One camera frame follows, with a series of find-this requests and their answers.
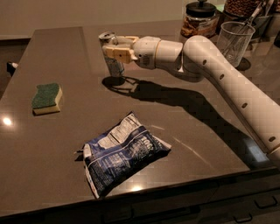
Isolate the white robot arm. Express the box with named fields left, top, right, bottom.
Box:
left=101, top=35, right=280, bottom=168

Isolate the jar of brown nuts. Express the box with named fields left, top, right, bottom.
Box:
left=224, top=0, right=269, bottom=18

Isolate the silver redbull can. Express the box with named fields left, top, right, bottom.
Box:
left=99, top=31, right=124, bottom=77

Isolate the green yellow sponge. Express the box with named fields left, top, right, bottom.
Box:
left=31, top=83, right=62, bottom=116

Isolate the glass jar black lid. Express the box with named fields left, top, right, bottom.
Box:
left=180, top=0, right=219, bottom=38

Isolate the black drawer handle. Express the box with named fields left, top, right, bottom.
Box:
left=233, top=213, right=253, bottom=224
left=254, top=196, right=278, bottom=209

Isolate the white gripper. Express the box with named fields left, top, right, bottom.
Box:
left=102, top=36, right=161, bottom=69

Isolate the blue chip bag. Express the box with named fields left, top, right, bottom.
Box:
left=80, top=112, right=171, bottom=199

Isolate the black drawer handle right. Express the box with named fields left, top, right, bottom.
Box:
left=254, top=196, right=278, bottom=209

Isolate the small black white object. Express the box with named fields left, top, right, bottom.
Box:
left=6, top=61, right=18, bottom=75

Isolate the black drawer handle lower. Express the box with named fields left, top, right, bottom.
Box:
left=233, top=213, right=253, bottom=224

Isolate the clear plastic cup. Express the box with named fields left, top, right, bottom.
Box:
left=216, top=21, right=256, bottom=67

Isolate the metal whisk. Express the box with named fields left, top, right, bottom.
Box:
left=222, top=0, right=274, bottom=55

